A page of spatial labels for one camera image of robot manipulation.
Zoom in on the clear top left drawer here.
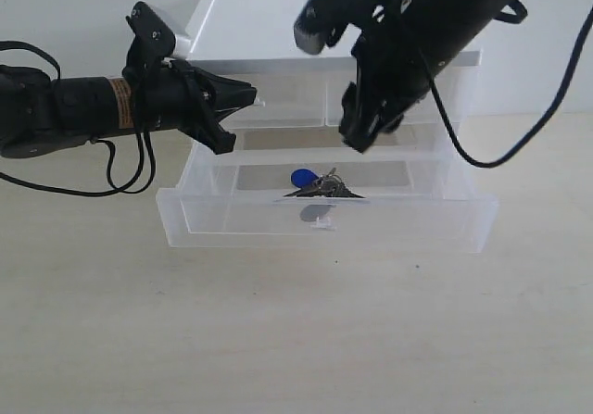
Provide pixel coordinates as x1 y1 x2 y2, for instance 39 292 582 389
199 64 328 130

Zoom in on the white plastic drawer cabinet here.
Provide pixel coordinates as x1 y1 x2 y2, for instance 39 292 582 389
187 0 458 157

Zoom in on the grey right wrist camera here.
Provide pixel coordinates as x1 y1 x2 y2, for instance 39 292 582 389
293 0 406 56

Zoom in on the bunch of keys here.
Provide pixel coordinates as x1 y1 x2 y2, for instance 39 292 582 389
285 168 363 222

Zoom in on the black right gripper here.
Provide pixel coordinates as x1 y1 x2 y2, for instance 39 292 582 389
339 13 448 153

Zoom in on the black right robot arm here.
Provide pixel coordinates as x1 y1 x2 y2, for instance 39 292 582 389
338 0 526 153

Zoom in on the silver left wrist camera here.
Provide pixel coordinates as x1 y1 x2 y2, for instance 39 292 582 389
126 1 193 67

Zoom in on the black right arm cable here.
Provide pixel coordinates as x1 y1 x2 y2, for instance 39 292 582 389
397 0 593 169

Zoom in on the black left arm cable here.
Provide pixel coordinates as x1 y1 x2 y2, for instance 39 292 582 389
0 40 158 197

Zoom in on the clear wide drawer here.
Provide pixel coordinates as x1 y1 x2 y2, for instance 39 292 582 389
157 145 498 253

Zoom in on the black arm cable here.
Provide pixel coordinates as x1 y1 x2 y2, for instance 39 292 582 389
0 40 158 197
397 0 593 169

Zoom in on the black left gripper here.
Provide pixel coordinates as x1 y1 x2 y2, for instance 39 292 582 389
122 60 258 154

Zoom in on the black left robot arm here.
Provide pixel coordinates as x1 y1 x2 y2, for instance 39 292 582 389
1 61 258 159

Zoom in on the clear top right drawer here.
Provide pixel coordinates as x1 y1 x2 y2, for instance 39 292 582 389
325 64 478 127

